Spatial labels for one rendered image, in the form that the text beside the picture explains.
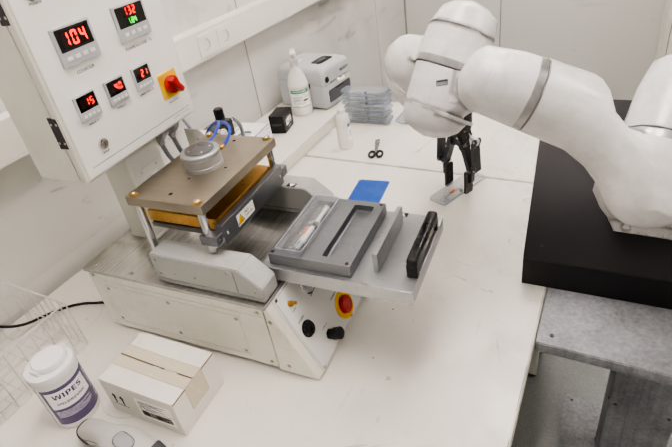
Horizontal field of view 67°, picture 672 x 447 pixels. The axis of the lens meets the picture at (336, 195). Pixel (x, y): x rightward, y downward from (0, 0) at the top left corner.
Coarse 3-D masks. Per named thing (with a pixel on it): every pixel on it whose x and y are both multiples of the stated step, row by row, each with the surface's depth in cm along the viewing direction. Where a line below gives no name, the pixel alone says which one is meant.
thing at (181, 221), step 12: (264, 168) 108; (240, 180) 105; (252, 180) 104; (228, 192) 102; (240, 192) 101; (216, 204) 98; (228, 204) 98; (156, 216) 100; (168, 216) 99; (180, 216) 97; (192, 216) 96; (216, 216) 95; (180, 228) 99; (192, 228) 98
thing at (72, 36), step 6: (66, 30) 85; (72, 30) 86; (78, 30) 87; (84, 30) 88; (60, 36) 84; (66, 36) 85; (72, 36) 86; (78, 36) 87; (84, 36) 88; (66, 42) 85; (72, 42) 86; (78, 42) 87; (84, 42) 88; (66, 48) 85
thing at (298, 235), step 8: (312, 200) 105; (320, 200) 105; (328, 200) 104; (336, 200) 104; (312, 208) 102; (320, 208) 102; (328, 208) 102; (304, 216) 100; (312, 216) 100; (320, 216) 100; (296, 224) 98; (304, 224) 98; (312, 224) 98; (288, 232) 96; (296, 232) 96; (304, 232) 96; (312, 232) 95; (280, 240) 95; (288, 240) 94; (296, 240) 94; (304, 240) 94; (288, 248) 92; (296, 248) 92
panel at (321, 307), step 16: (288, 288) 97; (320, 288) 104; (288, 304) 95; (304, 304) 99; (320, 304) 103; (336, 304) 106; (288, 320) 95; (304, 320) 98; (320, 320) 101; (336, 320) 105; (304, 336) 97; (320, 336) 100; (320, 352) 99
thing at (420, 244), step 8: (432, 216) 93; (424, 224) 92; (432, 224) 92; (424, 232) 90; (432, 232) 92; (416, 240) 88; (424, 240) 88; (416, 248) 86; (424, 248) 88; (408, 256) 85; (416, 256) 85; (408, 264) 85; (416, 264) 84; (408, 272) 86; (416, 272) 85
